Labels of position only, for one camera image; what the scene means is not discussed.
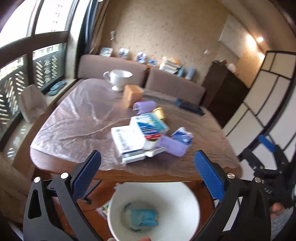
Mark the light blue drawstring pouch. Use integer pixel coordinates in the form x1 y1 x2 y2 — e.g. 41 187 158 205
122 202 159 232

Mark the white trash bin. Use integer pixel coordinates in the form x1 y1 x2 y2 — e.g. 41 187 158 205
107 182 200 240

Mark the purple hair roller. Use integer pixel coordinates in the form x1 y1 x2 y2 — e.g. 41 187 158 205
132 100 157 115
157 136 188 157

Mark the blue white crumpled packet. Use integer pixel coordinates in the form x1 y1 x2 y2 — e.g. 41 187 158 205
171 126 194 147

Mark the white chair backrest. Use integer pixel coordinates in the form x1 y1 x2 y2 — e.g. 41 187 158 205
18 84 48 123

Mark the white flat box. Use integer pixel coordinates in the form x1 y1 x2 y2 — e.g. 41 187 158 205
110 126 167 165

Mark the dark wooden cabinet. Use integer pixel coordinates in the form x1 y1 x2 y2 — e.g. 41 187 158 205
201 61 249 128

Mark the blue slippers pair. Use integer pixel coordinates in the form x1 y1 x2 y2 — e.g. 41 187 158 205
48 80 67 96

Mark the white blue medicine box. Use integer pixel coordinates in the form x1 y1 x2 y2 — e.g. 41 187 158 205
129 113 169 151

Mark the blue cased smartphone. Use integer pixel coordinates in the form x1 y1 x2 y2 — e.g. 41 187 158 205
175 98 204 116

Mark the gold cardboard box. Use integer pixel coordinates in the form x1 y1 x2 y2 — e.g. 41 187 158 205
122 85 144 108

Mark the grey cylindrical speaker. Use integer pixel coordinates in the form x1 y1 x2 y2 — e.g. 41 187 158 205
185 66 196 80

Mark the white embossed teacup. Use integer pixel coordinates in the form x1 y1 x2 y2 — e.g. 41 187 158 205
103 69 133 91

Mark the brown sofa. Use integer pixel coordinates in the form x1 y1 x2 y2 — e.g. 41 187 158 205
77 54 205 105

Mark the stack of books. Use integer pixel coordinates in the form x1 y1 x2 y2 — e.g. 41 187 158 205
159 56 182 74

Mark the photo frame far left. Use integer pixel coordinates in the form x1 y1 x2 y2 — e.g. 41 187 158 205
100 47 113 57

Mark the photo frame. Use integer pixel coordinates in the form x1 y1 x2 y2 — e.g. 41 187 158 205
136 51 147 64
118 48 130 59
100 47 113 57
147 58 158 66

